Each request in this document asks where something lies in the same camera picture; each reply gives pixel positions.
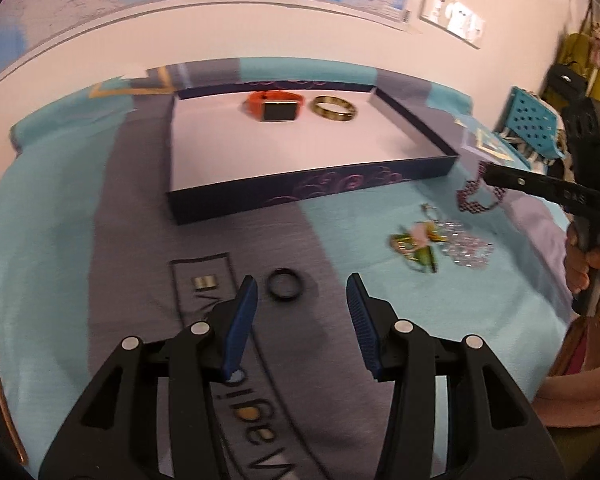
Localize person's right forearm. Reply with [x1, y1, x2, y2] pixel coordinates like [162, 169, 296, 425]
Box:
[532, 287, 600, 428]

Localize teal and grey blanket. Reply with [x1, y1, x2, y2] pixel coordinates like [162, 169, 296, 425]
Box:
[0, 57, 576, 480]

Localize blue perforated plastic stool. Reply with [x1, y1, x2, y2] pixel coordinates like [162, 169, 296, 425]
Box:
[502, 86, 566, 161]

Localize yellow-green hanging clothes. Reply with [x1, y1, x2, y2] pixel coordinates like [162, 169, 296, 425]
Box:
[562, 32, 600, 106]

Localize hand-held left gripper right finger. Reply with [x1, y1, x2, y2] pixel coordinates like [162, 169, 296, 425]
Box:
[346, 272, 566, 480]

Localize green and yellow jade pendant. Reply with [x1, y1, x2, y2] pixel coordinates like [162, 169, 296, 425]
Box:
[412, 245, 438, 273]

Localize navy cardboard box tray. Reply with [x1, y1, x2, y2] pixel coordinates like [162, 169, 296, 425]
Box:
[166, 85, 461, 227]

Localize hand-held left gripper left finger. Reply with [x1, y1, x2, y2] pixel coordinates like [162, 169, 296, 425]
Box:
[39, 276, 259, 480]

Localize person's right hand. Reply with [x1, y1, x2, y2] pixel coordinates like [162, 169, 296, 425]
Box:
[564, 220, 600, 297]

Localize clear crystal bead bracelet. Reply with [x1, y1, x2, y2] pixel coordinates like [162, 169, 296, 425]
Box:
[437, 220, 495, 271]

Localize orange smartwatch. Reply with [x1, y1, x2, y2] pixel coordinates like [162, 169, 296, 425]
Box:
[245, 91, 305, 123]

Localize dark red bead bracelet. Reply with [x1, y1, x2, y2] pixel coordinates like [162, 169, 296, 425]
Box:
[455, 170, 506, 216]

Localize white wall socket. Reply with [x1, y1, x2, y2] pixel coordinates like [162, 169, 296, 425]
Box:
[450, 0, 486, 50]
[420, 0, 456, 31]

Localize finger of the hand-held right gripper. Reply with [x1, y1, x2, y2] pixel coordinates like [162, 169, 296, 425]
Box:
[480, 161, 600, 221]

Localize gold bangle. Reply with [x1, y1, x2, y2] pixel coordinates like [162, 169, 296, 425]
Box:
[311, 95, 359, 123]

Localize black ring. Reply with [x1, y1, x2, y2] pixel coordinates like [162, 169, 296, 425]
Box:
[269, 268, 301, 303]

